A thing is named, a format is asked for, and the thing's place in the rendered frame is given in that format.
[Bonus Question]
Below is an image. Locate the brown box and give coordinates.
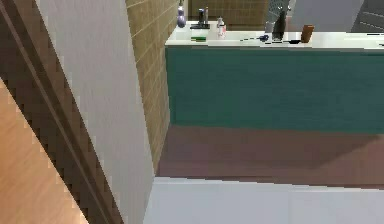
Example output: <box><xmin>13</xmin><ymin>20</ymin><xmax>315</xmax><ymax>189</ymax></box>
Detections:
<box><xmin>300</xmin><ymin>24</ymin><xmax>315</xmax><ymax>44</ymax></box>

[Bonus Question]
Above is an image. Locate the black flat utensil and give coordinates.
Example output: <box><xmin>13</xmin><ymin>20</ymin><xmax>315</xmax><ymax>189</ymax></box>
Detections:
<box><xmin>271</xmin><ymin>39</ymin><xmax>302</xmax><ymax>45</ymax></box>

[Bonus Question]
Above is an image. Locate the brown wooden door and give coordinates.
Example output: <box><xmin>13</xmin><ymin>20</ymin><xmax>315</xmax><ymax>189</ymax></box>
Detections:
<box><xmin>0</xmin><ymin>0</ymin><xmax>125</xmax><ymax>224</ymax></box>

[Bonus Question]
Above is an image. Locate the white spray bottle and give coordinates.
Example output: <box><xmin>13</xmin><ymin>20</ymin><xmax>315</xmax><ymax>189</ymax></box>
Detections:
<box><xmin>216</xmin><ymin>16</ymin><xmax>228</xmax><ymax>40</ymax></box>

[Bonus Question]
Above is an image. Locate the purple vase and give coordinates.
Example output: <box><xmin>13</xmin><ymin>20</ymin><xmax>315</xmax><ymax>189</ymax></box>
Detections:
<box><xmin>176</xmin><ymin>5</ymin><xmax>187</xmax><ymax>29</ymax></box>

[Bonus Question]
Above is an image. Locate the green cabinet with white worktop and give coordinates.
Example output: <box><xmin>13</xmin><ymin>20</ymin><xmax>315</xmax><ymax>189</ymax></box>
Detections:
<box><xmin>164</xmin><ymin>21</ymin><xmax>384</xmax><ymax>136</ymax></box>

